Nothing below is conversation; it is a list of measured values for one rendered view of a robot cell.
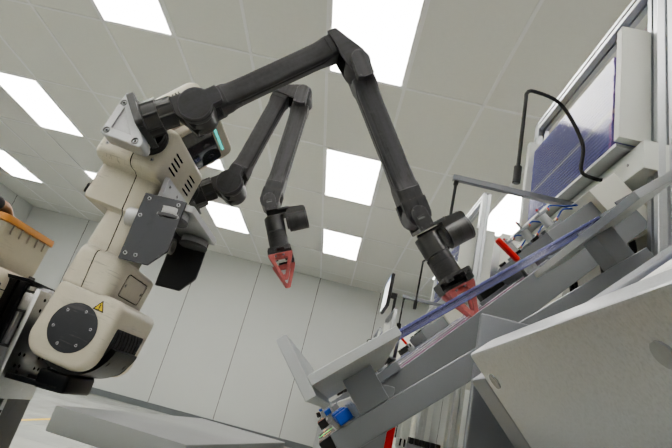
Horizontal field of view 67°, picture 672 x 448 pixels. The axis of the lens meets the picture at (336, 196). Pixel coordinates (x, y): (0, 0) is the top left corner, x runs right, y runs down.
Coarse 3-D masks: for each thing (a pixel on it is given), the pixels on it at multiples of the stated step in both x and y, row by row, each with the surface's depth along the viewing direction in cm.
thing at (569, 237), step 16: (592, 224) 71; (560, 240) 70; (528, 256) 69; (544, 256) 69; (512, 272) 68; (480, 288) 68; (448, 304) 67; (416, 320) 66; (432, 320) 66; (400, 336) 65
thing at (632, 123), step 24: (624, 24) 142; (600, 48) 154; (624, 48) 122; (648, 48) 122; (624, 72) 119; (648, 72) 119; (576, 96) 174; (624, 96) 117; (648, 96) 117; (552, 120) 190; (624, 120) 114; (648, 120) 114; (528, 144) 180; (528, 168) 175; (600, 168) 124; (576, 192) 137
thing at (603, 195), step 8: (616, 176) 112; (600, 184) 112; (608, 184) 112; (616, 184) 112; (624, 184) 112; (592, 192) 111; (600, 192) 111; (608, 192) 111; (616, 192) 111; (624, 192) 111; (584, 200) 114; (592, 200) 112; (600, 200) 110; (608, 200) 110; (616, 200) 110; (576, 208) 118; (600, 208) 111; (608, 208) 109; (640, 208) 110; (560, 216) 125; (568, 216) 122; (632, 240) 113
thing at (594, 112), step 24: (600, 96) 130; (576, 120) 143; (600, 120) 127; (552, 144) 158; (576, 144) 138; (600, 144) 123; (624, 144) 119; (552, 168) 153; (576, 168) 134; (552, 192) 148; (528, 216) 164
